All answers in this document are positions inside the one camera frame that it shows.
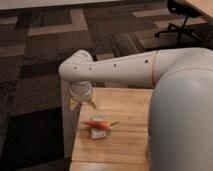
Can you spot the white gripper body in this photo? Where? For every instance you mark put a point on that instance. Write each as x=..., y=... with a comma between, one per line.
x=81, y=91

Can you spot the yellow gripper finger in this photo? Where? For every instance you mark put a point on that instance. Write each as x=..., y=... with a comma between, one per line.
x=73, y=104
x=92, y=103

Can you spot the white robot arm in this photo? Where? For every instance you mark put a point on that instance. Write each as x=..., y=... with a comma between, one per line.
x=180, y=124

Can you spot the white eraser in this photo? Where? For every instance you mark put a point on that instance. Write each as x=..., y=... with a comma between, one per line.
x=97, y=133

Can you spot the orange toy carrot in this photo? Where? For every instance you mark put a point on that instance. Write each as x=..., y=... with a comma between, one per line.
x=105, y=125

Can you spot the wooden desk corner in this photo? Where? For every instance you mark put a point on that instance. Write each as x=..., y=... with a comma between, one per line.
x=205, y=7

